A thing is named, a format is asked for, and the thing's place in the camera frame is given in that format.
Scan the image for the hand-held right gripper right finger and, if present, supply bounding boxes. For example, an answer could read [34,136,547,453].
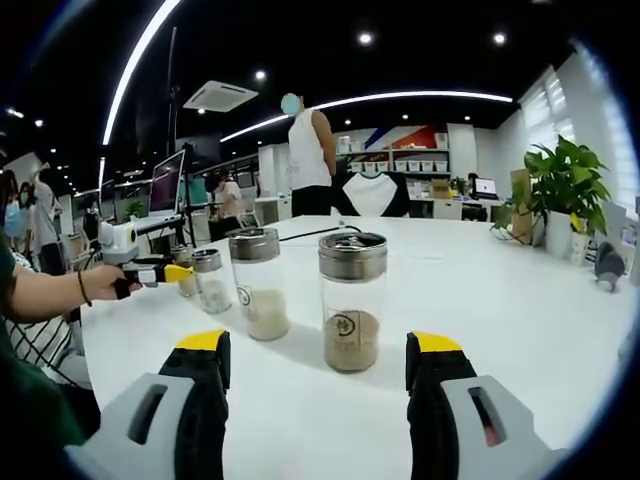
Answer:
[405,330,539,480]

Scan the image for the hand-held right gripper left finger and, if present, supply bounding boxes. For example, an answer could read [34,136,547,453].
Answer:
[99,329,232,480]

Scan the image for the small seasoning bottle beige powder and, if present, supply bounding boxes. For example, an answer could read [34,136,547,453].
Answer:
[172,244,201,299]

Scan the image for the small seasoning bottle white granules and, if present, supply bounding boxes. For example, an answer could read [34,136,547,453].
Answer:
[192,248,234,315]

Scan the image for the tall seasoning bottle brown powder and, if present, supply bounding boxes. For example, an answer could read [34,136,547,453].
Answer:
[318,232,389,374]

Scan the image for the tall seasoning bottle white powder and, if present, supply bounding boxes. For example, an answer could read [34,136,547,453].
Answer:
[228,227,292,342]

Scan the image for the person's left hand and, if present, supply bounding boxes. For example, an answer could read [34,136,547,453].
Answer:
[84,264,144,304]

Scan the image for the black laptop stand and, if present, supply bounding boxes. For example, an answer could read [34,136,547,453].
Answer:
[134,219,201,251]

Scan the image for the white laptop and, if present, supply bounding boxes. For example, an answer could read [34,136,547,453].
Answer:
[134,148,187,234]

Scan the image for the teal panel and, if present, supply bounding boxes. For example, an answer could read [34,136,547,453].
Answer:
[187,177,209,206]

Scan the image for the long ceiling light strip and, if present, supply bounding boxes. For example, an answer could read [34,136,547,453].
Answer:
[219,90,514,143]
[97,0,182,191]

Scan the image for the white office desk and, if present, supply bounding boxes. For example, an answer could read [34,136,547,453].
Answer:
[254,195,294,226]

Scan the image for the black display screen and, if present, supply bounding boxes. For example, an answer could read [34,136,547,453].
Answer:
[174,133,222,166]

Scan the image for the striped cloth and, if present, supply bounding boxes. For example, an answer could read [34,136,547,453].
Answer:
[0,249,84,386]

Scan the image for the tall black pole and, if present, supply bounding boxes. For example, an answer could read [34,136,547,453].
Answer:
[166,27,182,151]

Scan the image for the ceiling air conditioner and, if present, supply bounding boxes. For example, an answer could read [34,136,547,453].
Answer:
[182,79,260,114]

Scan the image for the tall brown cardboard box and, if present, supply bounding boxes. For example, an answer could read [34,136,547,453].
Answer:
[509,168,534,244]

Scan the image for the small white patterned pot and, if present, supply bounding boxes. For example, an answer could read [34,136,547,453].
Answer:
[569,217,591,265]

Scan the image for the grey figurine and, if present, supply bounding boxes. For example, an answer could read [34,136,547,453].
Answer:
[593,241,627,294]

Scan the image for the row of white storage bins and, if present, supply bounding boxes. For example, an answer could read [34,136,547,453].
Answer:
[347,159,449,174]

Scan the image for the grey storage shelf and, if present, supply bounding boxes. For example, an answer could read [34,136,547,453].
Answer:
[334,147,451,201]

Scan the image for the potted green plant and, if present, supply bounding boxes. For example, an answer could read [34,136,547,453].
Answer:
[492,134,612,259]

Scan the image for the white window blind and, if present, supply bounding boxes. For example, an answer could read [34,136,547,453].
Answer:
[572,39,640,211]
[519,67,576,146]

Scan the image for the round ceiling spotlights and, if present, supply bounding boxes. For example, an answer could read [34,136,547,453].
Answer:
[4,32,506,126]

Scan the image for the dark bead bracelet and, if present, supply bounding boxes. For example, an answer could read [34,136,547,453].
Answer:
[76,269,94,308]

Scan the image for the black power cable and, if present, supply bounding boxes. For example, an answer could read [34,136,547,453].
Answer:
[279,224,364,244]

